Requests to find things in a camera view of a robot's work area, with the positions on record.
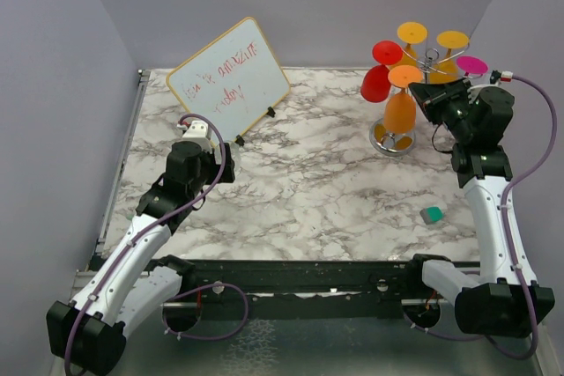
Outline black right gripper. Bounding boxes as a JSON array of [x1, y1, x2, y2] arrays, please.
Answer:
[[410, 77, 476, 142]]

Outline orange plastic wine glass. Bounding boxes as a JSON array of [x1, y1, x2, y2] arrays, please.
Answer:
[[383, 65, 423, 134]]

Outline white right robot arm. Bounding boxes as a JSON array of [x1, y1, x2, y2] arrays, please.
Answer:
[[404, 78, 555, 338]]

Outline yellow wine glass rear right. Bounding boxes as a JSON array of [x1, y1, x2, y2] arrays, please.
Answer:
[[429, 30, 470, 84]]

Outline yellow wine glass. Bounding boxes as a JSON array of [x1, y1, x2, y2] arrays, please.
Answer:
[[429, 30, 470, 84], [397, 21, 428, 67]]

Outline magenta plastic wine glass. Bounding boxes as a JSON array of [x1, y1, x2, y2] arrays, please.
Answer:
[[456, 55, 489, 79]]

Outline chrome wine glass rack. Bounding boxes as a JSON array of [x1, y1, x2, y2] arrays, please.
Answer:
[[369, 42, 470, 157]]

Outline red plastic wine glass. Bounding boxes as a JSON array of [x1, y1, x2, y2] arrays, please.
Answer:
[[360, 41, 403, 103]]

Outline yellow wine glass rear left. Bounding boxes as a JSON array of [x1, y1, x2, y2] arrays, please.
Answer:
[[397, 21, 428, 67]]

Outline yellow framed whiteboard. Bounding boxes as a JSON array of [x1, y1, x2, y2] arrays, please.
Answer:
[[166, 17, 291, 141]]

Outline green grey eraser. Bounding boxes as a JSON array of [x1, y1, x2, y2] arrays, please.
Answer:
[[419, 206, 443, 225]]

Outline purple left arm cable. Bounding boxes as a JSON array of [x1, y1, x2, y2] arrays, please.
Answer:
[[63, 113, 227, 376]]

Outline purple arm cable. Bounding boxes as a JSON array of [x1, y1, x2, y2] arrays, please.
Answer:
[[484, 72, 559, 360], [63, 113, 227, 376]]

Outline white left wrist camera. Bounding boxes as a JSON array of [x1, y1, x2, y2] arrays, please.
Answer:
[[177, 120, 212, 144]]

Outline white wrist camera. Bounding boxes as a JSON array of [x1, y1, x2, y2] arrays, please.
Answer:
[[468, 70, 514, 92], [177, 120, 212, 144]]

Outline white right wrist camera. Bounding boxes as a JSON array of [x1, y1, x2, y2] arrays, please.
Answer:
[[468, 70, 514, 92]]

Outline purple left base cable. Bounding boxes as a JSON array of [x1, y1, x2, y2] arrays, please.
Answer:
[[160, 280, 250, 342]]

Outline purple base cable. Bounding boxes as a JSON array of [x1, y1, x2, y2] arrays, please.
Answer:
[[402, 305, 486, 342], [160, 280, 250, 342]]

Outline black front mounting rail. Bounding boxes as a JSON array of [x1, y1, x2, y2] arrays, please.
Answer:
[[146, 255, 434, 321]]

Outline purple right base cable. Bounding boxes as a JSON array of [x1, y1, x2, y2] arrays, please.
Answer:
[[402, 305, 486, 342]]

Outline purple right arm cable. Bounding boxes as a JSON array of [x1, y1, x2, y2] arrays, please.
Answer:
[[484, 72, 559, 360]]

